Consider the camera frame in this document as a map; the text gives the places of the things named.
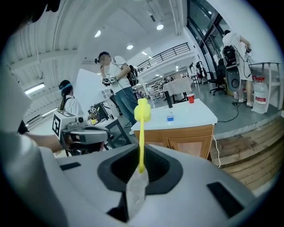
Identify black floor cable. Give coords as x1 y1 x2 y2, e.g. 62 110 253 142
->
216 102 241 123

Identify wooden plank platform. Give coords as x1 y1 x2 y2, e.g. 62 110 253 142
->
209 115 284 191

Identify black railing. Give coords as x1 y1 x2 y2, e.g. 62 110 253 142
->
135 42 191 74

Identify yellow brush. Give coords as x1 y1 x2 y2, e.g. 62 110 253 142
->
134 98 152 176

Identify checkered tablecloth table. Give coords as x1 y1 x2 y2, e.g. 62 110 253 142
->
162 76 193 104

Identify clear water jug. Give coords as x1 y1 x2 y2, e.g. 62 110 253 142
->
251 76 269 114

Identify black office chair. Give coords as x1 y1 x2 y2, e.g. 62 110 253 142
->
207 59 228 96

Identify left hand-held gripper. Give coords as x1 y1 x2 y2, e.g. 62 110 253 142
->
52 110 111 156

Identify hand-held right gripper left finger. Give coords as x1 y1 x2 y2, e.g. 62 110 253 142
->
39 144 142 227

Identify white cable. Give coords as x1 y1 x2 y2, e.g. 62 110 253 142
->
212 135 222 168

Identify person's left forearm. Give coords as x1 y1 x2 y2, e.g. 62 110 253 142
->
23 132 67 153

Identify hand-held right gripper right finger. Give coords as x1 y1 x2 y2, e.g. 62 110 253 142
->
130 144 267 227

